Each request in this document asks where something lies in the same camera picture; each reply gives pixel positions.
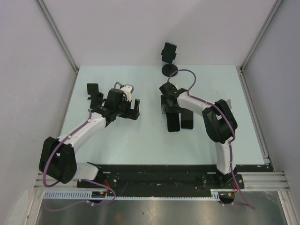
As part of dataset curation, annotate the blue-edged black phone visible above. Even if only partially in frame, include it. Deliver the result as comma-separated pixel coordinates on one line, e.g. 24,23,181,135
180,109,194,130

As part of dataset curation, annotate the black folding phone stand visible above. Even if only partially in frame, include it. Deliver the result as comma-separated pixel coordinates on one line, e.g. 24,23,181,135
87,83,104,109

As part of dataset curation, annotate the black pole phone stand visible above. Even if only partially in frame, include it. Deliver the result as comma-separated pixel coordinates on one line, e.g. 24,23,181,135
162,62,178,77

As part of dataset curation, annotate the teal-edged phone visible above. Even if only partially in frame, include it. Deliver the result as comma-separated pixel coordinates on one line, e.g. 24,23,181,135
161,42,177,64

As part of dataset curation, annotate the white phone stand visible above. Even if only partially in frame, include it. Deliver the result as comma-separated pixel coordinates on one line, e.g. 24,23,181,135
226,99,232,109

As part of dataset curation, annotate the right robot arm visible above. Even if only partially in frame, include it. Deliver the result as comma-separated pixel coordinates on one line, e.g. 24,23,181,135
159,82,238,188

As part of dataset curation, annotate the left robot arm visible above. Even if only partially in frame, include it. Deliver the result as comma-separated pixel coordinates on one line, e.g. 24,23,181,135
39,84,140,188

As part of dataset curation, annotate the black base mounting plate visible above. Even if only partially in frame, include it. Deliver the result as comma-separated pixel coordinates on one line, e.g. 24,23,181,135
77,165,244,198

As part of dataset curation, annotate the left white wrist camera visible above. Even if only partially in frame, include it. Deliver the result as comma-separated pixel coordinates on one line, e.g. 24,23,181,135
120,84,134,102

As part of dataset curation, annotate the grey slotted cable duct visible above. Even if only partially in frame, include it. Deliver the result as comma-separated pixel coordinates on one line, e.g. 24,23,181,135
43,188,233,202

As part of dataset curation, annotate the aluminium frame rail front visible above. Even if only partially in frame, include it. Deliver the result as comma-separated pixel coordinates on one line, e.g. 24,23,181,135
34,172,290,191

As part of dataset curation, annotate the left aluminium corner post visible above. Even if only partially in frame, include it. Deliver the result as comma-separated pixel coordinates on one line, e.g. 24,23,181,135
34,0,79,75

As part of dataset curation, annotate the aluminium corner post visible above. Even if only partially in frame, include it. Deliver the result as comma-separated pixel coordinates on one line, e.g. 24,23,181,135
240,0,284,72
34,0,79,75

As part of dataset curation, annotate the right aluminium corner post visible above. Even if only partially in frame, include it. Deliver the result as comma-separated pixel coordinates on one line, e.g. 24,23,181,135
240,0,284,72

